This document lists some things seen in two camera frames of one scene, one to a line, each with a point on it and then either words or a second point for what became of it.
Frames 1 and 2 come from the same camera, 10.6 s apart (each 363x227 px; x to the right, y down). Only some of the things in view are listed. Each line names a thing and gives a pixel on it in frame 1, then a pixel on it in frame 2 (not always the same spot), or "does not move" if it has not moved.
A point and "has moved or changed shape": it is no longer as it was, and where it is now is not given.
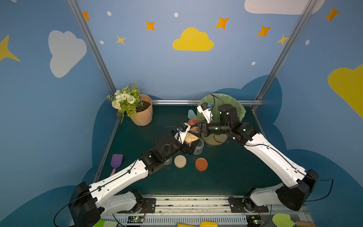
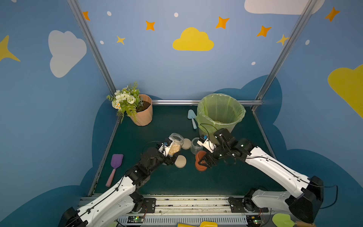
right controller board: (254, 221) does not move
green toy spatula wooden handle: (284, 220) does not move
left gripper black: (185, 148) → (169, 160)
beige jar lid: (180, 161) does not move
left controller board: (135, 219) does not move
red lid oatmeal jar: (194, 123) has moved or changed shape
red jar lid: (201, 164) does not move
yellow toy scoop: (203, 224) does not move
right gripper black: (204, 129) → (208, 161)
